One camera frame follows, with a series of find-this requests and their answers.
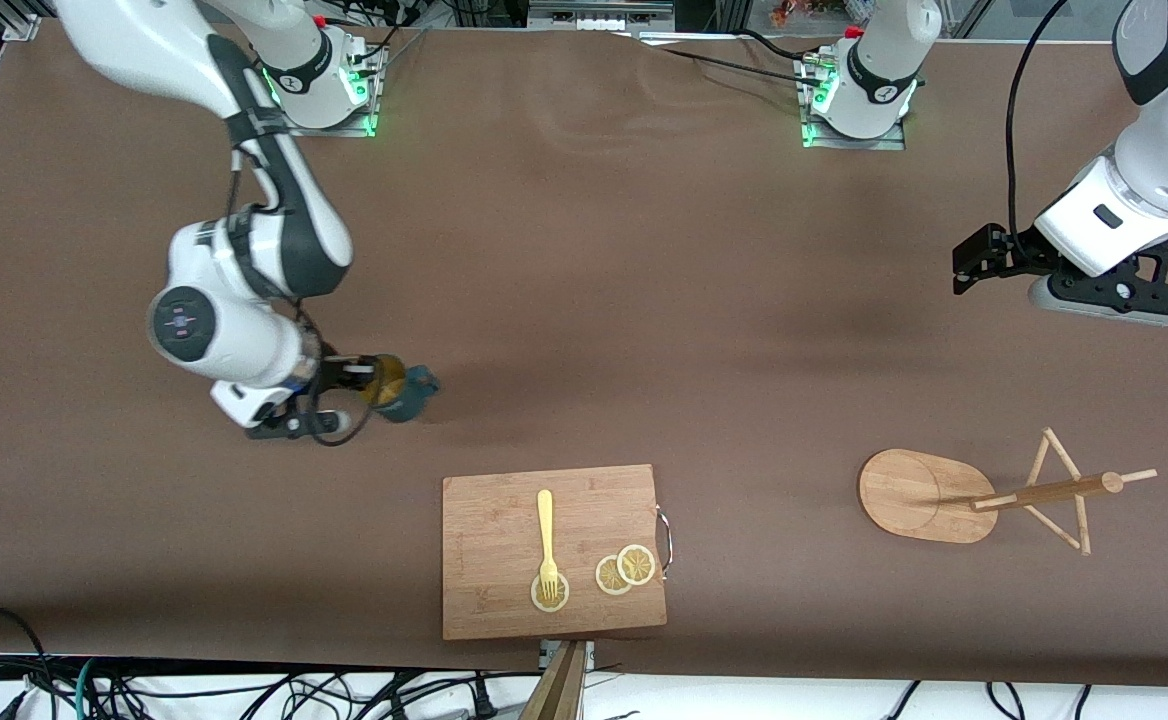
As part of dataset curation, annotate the black table cable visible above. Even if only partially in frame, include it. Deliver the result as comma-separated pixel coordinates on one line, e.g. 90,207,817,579
634,30,830,91

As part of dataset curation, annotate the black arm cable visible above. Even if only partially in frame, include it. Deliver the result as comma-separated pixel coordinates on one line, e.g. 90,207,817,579
1004,0,1075,251

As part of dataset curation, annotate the wooden beam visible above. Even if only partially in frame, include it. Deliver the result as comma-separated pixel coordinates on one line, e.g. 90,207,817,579
517,640,590,720

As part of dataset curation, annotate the bamboo cutting board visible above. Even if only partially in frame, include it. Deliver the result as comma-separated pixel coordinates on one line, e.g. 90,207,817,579
441,463,673,641

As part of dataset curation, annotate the wooden cup rack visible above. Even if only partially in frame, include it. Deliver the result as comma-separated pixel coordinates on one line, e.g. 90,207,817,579
857,427,1159,558

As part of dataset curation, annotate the teal mug with yellow inside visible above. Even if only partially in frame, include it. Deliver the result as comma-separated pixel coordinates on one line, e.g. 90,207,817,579
358,354,442,424

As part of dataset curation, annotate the tangled black cable bundle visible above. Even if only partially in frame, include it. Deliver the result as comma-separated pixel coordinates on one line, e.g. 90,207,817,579
0,605,515,720

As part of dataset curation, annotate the yellow plastic fork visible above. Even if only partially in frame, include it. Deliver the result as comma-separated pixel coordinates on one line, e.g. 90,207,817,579
536,488,561,604

